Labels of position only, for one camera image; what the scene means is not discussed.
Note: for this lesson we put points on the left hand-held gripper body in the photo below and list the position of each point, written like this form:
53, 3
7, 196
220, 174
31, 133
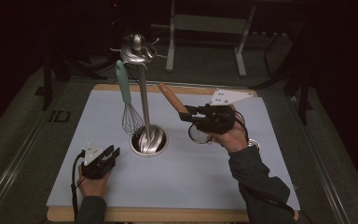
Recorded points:
96, 166

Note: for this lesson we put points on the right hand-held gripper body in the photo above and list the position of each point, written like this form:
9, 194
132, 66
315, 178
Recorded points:
217, 119

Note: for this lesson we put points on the steel utensil rack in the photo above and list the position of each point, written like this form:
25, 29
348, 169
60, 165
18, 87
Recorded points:
149, 143

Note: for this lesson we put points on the person's left hand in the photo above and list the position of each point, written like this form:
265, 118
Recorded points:
93, 186

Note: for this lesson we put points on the person's right hand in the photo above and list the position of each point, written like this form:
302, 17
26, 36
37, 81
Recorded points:
234, 137

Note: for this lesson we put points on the white table sheet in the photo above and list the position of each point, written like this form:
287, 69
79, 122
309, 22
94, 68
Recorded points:
174, 180

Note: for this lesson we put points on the black stand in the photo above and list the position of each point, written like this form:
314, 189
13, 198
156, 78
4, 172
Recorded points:
47, 84
304, 99

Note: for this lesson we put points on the metal floor rail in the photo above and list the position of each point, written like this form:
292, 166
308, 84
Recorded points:
323, 174
12, 168

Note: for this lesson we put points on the grey metal frame stand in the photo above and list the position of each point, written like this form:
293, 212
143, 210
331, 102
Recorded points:
209, 24

